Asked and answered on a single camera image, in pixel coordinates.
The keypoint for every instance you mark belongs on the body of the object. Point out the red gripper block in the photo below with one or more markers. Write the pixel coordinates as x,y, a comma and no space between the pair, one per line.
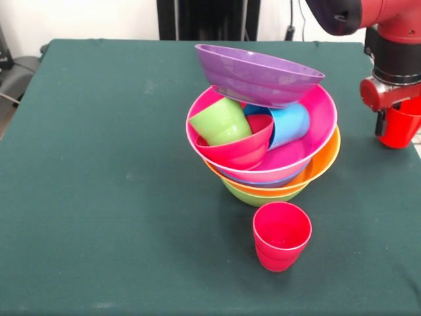
378,97

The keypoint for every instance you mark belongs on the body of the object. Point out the red cup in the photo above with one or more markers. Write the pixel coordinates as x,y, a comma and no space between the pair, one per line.
401,128

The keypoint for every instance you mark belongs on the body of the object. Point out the large magenta bowl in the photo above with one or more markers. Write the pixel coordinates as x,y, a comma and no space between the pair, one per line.
319,112

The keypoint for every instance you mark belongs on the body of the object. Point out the large orange bowl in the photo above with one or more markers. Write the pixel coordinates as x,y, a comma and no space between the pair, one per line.
325,158

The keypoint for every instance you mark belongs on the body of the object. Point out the blue cup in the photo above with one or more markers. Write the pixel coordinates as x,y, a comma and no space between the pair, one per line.
289,125

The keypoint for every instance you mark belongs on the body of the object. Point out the blue bowl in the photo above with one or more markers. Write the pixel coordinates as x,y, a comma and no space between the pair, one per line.
263,184

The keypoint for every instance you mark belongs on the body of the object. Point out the purple bowl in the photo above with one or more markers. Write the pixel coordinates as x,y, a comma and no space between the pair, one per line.
250,75

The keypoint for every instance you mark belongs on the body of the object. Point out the small crimson pink bowl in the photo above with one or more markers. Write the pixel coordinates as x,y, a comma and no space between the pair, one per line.
240,151

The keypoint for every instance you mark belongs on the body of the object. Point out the green bowl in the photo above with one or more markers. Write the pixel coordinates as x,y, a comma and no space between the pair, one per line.
256,199

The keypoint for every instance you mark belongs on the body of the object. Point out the green cup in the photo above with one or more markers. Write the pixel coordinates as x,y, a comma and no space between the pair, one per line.
220,121

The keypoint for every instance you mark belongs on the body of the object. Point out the crimson pink cup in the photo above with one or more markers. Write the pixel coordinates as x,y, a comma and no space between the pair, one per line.
279,250

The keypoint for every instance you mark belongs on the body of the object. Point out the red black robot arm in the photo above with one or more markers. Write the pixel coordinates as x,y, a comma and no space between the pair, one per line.
391,19

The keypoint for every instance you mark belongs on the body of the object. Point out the dark green tablecloth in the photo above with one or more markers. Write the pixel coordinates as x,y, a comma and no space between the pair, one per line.
98,263

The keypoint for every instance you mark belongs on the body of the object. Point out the black office chair base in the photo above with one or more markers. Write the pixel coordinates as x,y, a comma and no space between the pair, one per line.
23,72

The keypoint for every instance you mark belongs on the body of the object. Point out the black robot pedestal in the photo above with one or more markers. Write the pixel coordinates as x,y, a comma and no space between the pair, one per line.
213,19

